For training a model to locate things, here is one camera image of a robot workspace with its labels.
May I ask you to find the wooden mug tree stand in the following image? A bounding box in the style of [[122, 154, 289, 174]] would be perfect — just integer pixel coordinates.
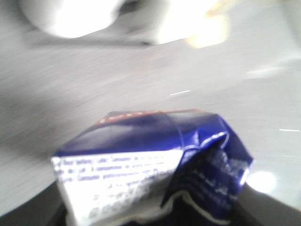
[[185, 0, 236, 48]]

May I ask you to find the blue white milk carton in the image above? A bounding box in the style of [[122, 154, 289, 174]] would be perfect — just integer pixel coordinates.
[[51, 110, 253, 226]]

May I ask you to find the white mug black handle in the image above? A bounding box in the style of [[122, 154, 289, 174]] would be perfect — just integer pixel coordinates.
[[18, 0, 126, 38]]

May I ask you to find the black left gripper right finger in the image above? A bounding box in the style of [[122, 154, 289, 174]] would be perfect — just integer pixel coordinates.
[[230, 186, 301, 226]]

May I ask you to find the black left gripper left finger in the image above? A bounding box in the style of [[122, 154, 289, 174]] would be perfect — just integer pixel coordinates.
[[0, 183, 67, 226]]

